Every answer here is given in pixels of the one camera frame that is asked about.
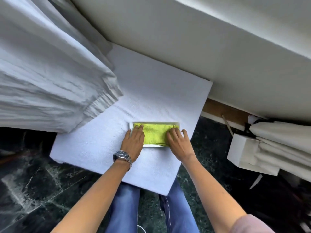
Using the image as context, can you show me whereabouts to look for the person's left hand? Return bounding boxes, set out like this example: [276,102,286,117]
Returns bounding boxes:
[120,124,145,163]

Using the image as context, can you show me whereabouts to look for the person's right hand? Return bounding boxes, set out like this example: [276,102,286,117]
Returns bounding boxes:
[166,127,197,164]

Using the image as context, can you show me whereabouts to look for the yellow-green microfibre cloth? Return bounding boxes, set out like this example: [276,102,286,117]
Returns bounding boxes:
[134,123,180,147]

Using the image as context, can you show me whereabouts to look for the person's left forearm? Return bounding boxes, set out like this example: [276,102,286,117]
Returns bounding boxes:
[51,160,132,233]

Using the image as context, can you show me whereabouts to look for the person's right forearm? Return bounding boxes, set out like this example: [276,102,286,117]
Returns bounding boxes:
[181,154,248,233]

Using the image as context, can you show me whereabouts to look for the silver wristwatch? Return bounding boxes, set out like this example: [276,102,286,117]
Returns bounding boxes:
[113,150,133,171]

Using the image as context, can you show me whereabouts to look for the white flat tray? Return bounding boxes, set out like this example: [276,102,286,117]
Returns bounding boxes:
[129,122,181,148]

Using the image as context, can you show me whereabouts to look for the thin wooden stick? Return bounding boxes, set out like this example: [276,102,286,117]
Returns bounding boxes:
[221,114,234,137]

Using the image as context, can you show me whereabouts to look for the white foam board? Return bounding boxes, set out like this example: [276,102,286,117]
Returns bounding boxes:
[50,43,213,196]

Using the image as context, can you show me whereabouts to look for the wooden skirting board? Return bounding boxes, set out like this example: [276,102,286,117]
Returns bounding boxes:
[200,98,254,132]

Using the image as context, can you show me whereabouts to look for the white foam block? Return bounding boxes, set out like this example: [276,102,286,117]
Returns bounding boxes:
[227,133,280,177]

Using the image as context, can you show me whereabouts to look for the blue jeans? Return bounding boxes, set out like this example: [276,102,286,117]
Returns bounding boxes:
[104,177,200,233]

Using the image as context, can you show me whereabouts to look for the white shard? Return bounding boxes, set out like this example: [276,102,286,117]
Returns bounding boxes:
[249,174,263,190]

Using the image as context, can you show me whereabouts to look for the white curtain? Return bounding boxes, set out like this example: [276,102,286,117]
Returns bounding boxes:
[0,0,124,134]

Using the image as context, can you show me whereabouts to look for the pink sleeve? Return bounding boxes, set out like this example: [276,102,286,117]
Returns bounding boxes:
[230,214,275,233]

